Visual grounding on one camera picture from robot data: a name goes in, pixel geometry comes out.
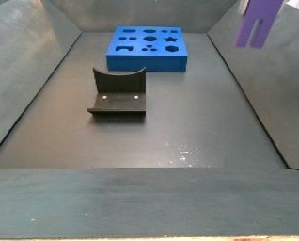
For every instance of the purple double-square block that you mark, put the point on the purple double-square block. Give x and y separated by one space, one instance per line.
258 17

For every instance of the black curved holder stand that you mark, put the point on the black curved holder stand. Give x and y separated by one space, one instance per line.
121 93

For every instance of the blue foam shape board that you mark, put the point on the blue foam shape board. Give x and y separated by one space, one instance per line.
147 47

